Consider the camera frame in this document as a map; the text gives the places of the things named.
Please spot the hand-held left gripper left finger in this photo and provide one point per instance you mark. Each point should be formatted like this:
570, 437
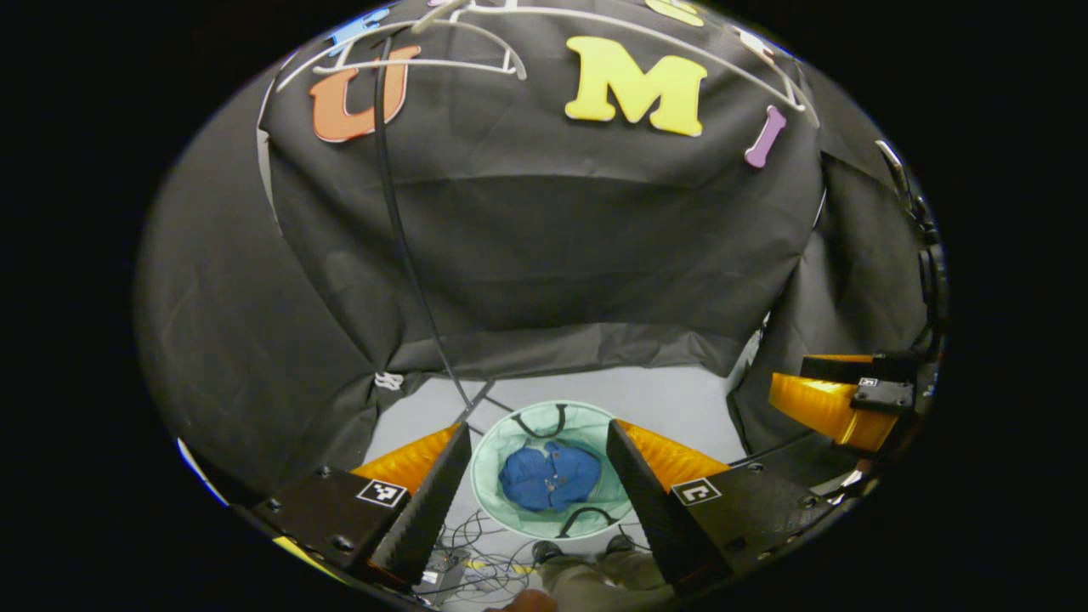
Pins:
429, 506

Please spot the white cloth tie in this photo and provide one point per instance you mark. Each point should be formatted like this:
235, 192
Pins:
388, 382

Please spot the black backdrop cloth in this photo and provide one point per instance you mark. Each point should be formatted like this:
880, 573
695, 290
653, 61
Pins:
552, 255

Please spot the light green mesh laundry hamper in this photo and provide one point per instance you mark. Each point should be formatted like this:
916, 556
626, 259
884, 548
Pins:
491, 476

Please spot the person's trouser legs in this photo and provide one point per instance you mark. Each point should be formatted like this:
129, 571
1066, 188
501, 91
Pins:
595, 582

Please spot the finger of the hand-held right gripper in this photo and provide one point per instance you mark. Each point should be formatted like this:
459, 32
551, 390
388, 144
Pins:
829, 408
850, 367

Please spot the white hanger with taped hook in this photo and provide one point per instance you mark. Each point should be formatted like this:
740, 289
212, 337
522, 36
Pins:
680, 47

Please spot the empty white plastic hanger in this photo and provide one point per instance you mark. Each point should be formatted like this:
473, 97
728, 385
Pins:
425, 64

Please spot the person's black shoe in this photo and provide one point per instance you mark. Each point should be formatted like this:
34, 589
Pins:
548, 551
619, 542

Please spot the black clothes rack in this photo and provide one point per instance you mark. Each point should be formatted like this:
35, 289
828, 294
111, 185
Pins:
393, 212

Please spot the blue shirt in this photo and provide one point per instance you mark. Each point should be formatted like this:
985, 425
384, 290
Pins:
548, 476

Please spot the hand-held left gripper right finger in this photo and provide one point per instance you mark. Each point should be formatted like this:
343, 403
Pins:
650, 506

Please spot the grey power box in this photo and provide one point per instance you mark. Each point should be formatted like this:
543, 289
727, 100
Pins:
442, 578

